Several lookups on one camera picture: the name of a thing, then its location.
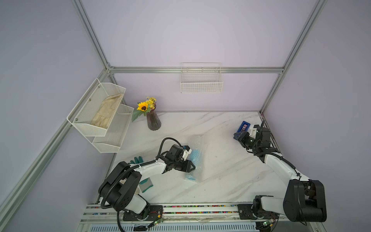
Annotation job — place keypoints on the white mesh lower shelf bin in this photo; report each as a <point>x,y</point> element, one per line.
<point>113,140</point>

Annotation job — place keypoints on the clear bubble wrap sheet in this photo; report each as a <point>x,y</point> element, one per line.
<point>200,148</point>

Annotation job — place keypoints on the white wire wall basket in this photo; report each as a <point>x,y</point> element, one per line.
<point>197,77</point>

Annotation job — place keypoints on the green glove on table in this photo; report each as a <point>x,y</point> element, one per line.
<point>146,184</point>

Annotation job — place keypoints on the beige glove in bin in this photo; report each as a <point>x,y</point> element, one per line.
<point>106,112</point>

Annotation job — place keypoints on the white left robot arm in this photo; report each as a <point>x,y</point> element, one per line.
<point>118,191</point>

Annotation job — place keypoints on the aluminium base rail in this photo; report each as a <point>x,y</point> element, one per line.
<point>194,217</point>

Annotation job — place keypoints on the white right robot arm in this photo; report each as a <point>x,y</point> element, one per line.
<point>304,199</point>

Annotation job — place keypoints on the blue tape dispenser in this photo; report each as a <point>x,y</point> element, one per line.
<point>236,135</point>

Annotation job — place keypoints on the dark ribbed vase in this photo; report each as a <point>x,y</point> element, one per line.
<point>153,120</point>

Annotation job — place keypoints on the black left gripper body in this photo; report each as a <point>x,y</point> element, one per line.
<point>177,162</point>

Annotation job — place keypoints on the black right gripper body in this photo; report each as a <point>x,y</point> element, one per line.
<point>251,143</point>

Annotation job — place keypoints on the aluminium frame post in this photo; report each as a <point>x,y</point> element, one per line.
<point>308,25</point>

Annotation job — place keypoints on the blue wine glass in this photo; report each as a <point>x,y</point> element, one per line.
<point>196,158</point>

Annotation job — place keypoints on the yellow sunflower bouquet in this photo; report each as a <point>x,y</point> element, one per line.
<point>144,108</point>

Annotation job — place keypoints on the white mesh upper shelf bin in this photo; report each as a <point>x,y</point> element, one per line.
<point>82,120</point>

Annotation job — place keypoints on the white mesh shelf bin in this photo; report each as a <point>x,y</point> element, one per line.
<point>113,140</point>
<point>82,120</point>

